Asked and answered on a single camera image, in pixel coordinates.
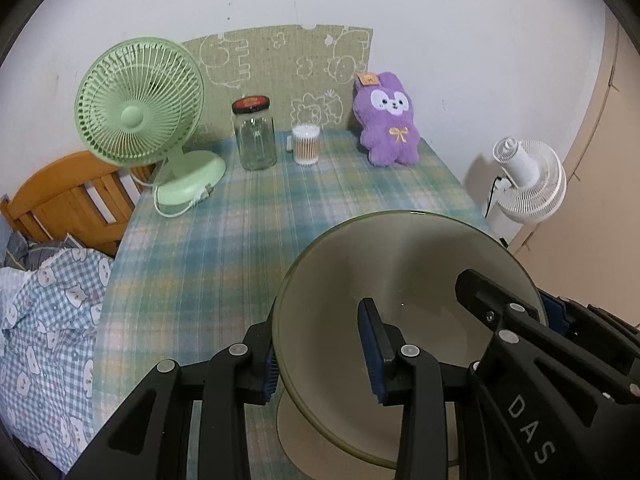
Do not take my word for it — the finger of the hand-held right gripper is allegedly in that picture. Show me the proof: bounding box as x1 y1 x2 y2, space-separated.
540 294 640 375
455 269 640 402

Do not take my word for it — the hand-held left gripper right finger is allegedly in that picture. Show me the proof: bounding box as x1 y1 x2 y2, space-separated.
357 297 482 480

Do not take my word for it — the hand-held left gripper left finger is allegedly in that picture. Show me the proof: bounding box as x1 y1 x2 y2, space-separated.
65 322 280 480

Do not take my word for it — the plaid tablecloth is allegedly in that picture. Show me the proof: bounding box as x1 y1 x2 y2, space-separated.
82 130 506 480

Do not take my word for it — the white standing fan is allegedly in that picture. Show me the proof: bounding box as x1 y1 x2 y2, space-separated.
482 136 567 248

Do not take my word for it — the beige door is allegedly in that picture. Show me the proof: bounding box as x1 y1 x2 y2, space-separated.
512 5 640 311

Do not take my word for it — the purple plush toy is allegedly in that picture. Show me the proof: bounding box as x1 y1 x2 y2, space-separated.
353 71 420 167

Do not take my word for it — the cotton swab container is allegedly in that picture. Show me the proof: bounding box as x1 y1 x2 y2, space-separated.
291 124 322 166

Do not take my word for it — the blue checked bear blanket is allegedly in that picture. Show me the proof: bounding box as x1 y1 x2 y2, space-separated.
0 247 117 473

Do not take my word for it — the glass jar with black lid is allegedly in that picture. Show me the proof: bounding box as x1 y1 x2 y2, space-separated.
231 95 278 171

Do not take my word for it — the grey cloth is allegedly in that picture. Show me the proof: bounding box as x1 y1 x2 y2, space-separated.
2 230 86 271

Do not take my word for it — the wooden chair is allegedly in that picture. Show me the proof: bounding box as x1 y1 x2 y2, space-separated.
0 151 156 257

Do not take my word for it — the green desk fan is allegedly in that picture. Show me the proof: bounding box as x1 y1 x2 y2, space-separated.
75 36 227 218

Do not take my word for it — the black fan cable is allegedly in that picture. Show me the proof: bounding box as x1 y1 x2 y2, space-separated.
485 175 503 218

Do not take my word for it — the green fan cable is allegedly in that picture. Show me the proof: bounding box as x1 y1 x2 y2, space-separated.
152 184 213 218

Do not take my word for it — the green cartoon wall mat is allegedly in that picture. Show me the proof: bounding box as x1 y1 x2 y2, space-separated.
180 24 373 153

